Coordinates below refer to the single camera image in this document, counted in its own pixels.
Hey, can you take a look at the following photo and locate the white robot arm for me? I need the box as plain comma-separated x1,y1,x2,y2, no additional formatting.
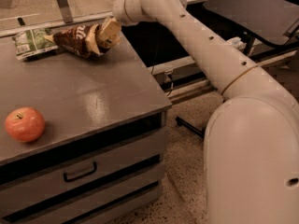
112,0,299,224

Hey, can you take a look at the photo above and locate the grey drawer cabinet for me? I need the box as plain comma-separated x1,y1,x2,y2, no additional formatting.
0,36,171,224

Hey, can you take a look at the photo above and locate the red apple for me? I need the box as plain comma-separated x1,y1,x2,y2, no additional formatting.
5,107,46,143

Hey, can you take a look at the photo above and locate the brown Late July chip bag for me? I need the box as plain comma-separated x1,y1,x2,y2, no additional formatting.
44,24,108,59

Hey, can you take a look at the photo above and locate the black stand table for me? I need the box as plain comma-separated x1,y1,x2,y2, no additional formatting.
175,0,299,139

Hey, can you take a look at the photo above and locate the green jalapeno chip bag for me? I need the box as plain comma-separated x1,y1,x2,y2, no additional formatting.
12,29,58,60

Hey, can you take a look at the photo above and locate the grey metal post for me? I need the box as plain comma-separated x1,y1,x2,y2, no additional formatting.
56,0,73,23

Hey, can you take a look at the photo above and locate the black drawer handle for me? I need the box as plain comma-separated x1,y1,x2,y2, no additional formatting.
63,161,97,183

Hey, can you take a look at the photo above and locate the small white box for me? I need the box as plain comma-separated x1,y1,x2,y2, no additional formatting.
226,36,246,49

